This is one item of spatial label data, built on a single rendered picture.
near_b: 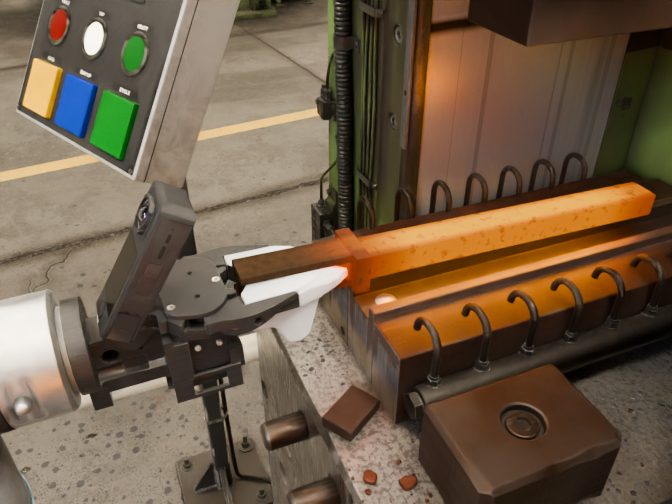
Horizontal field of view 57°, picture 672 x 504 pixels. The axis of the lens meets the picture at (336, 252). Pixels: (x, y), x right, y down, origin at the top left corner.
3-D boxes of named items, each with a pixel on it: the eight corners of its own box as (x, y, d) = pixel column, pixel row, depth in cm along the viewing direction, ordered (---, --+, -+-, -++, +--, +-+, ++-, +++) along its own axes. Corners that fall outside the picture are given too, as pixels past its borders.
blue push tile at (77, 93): (78, 137, 85) (93, 84, 84) (53, 122, 89) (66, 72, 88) (90, 140, 87) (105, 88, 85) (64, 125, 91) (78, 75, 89)
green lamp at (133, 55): (127, 77, 79) (120, 43, 76) (123, 66, 82) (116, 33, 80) (152, 74, 80) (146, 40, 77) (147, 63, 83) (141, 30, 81)
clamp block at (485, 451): (473, 553, 43) (485, 497, 40) (415, 458, 50) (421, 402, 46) (608, 494, 47) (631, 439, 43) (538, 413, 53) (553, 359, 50)
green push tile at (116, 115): (118, 159, 80) (134, 103, 78) (88, 142, 84) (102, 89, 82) (130, 161, 81) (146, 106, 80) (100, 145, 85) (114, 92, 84)
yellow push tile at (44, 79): (44, 118, 91) (57, 68, 89) (21, 105, 95) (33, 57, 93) (56, 121, 92) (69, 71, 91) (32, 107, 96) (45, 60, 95)
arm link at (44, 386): (-16, 278, 44) (-24, 369, 37) (57, 263, 46) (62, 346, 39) (22, 367, 50) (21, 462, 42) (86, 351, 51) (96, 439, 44)
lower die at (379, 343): (394, 424, 52) (400, 351, 48) (312, 289, 68) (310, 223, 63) (750, 304, 66) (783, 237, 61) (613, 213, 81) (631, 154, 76)
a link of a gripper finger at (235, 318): (288, 285, 49) (178, 309, 47) (286, 267, 48) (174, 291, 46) (305, 322, 46) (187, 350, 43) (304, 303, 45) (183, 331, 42)
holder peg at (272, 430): (268, 458, 57) (266, 439, 55) (259, 436, 59) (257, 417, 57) (310, 444, 58) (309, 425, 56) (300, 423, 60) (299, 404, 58)
